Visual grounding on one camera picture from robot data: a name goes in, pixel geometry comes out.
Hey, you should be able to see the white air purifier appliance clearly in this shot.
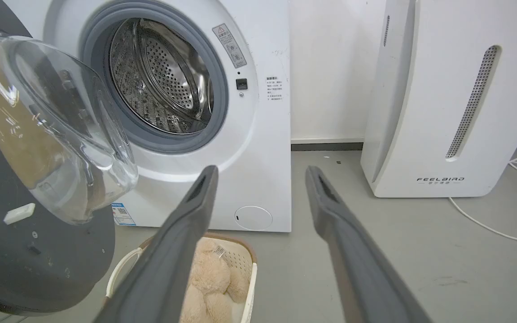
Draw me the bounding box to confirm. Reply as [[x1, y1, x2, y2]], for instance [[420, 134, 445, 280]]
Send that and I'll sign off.
[[360, 0, 517, 198]]

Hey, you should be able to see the beige plush teddy bear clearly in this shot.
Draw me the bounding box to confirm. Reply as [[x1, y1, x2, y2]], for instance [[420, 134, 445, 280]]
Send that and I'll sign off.
[[180, 238, 250, 323]]

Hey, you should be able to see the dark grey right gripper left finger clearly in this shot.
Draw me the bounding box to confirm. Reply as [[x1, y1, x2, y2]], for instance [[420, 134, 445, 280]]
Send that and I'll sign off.
[[93, 165, 219, 323]]

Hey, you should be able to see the white power cable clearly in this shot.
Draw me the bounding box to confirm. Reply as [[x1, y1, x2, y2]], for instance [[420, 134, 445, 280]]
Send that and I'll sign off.
[[448, 132, 517, 242]]

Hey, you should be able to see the washing machine door with glass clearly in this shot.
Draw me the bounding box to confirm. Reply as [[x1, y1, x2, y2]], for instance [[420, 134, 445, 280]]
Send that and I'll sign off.
[[0, 0, 139, 314]]

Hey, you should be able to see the white front-load washing machine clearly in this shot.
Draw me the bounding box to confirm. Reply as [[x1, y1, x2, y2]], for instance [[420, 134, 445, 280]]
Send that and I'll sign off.
[[3, 0, 292, 233]]

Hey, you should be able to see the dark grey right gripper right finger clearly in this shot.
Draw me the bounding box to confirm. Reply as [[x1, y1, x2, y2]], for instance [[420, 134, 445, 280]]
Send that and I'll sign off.
[[305, 166, 433, 323]]

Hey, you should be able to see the white laundry basket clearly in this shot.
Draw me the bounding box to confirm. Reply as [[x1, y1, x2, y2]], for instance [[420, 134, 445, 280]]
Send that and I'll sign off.
[[105, 232, 258, 323]]

